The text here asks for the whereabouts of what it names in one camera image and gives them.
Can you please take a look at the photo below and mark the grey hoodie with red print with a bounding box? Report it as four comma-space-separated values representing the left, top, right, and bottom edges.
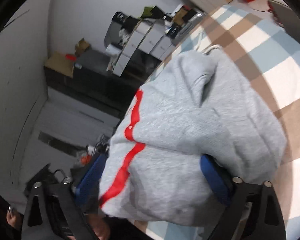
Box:
99, 46, 287, 226

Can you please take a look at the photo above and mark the person's left hand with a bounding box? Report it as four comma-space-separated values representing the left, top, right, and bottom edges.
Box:
86, 213, 110, 240

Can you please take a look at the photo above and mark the black cabinet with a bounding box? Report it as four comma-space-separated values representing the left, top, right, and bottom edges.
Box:
44, 50, 149, 119

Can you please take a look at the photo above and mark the plaid bed sheet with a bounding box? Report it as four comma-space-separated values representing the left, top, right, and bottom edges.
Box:
129, 3, 300, 240

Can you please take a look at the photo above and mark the brown cardboard box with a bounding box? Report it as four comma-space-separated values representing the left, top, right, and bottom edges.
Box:
44, 52, 74, 78

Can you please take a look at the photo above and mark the silver ribbed suitcase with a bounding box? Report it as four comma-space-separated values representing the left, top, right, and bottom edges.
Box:
172, 11, 207, 46

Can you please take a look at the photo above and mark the stack of white boxes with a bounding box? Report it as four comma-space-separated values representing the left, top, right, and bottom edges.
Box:
111, 20, 175, 76

